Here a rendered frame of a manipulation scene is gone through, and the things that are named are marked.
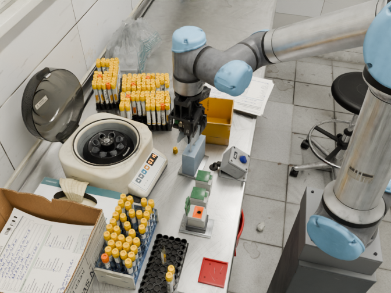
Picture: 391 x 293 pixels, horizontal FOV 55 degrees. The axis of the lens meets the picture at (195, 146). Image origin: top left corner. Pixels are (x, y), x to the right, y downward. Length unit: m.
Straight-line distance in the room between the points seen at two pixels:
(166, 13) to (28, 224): 1.32
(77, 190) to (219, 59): 0.54
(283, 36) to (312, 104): 2.14
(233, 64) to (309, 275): 0.62
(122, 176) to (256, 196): 1.31
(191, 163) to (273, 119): 1.67
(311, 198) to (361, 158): 0.43
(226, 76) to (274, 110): 2.05
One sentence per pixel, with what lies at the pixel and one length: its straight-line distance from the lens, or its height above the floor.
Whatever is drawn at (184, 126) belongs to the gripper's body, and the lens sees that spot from 0.95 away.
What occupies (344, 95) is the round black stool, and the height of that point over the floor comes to 0.65.
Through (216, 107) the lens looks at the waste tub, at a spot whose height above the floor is 0.93.
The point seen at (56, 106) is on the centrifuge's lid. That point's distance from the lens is 1.24.
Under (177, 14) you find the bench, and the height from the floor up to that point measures 0.87.
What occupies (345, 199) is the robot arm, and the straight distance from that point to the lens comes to 0.76.
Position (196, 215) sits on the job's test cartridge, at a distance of 1.01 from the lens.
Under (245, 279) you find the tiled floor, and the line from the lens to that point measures 1.98.
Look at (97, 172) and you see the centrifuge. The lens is 1.07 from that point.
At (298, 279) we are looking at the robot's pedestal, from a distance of 1.14.
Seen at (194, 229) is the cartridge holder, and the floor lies 0.90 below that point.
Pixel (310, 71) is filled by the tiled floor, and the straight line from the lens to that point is 3.29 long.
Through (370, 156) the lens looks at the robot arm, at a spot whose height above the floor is 1.35.
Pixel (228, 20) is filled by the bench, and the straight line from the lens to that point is 1.98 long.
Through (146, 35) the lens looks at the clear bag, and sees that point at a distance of 1.67.
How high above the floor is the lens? 1.80
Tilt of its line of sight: 47 degrees down
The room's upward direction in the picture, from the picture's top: 2 degrees clockwise
